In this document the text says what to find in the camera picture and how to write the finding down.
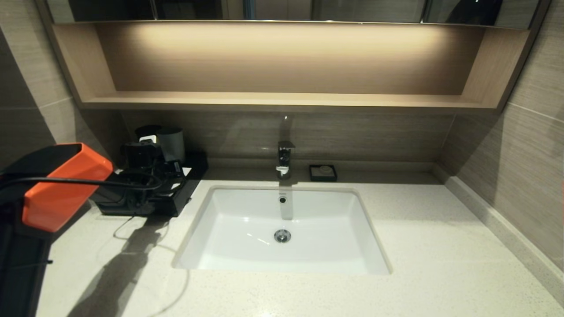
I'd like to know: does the grey tumbler cup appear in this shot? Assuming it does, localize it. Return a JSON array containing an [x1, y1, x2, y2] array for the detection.
[[158, 127, 186, 163]]

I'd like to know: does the black box drawer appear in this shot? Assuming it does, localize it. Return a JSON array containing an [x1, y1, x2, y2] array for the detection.
[[99, 198, 178, 217]]

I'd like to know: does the black tray box white lid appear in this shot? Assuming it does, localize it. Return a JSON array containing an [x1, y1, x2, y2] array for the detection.
[[95, 152, 209, 217]]

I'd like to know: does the black cylindrical cup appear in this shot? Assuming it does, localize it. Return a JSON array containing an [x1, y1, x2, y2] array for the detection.
[[135, 125, 162, 142]]

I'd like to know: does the white ceramic sink basin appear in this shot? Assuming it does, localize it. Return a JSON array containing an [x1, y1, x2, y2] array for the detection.
[[172, 185, 392, 276]]

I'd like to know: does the chrome sink faucet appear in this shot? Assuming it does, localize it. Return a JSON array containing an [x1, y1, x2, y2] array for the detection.
[[276, 141, 296, 180]]

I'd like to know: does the black soap dish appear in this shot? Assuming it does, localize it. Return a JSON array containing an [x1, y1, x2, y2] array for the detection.
[[308, 164, 338, 182]]

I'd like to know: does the mirror cabinet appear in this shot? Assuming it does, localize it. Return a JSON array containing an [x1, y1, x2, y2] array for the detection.
[[46, 0, 540, 29]]

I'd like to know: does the beige stone backsplash strip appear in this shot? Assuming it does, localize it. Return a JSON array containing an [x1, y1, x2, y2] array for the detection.
[[434, 163, 564, 304]]

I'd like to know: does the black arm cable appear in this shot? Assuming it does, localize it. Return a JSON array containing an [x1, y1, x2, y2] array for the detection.
[[0, 174, 163, 192]]

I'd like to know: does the wooden wall shelf niche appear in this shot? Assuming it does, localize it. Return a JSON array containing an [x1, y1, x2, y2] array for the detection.
[[37, 22, 551, 115]]

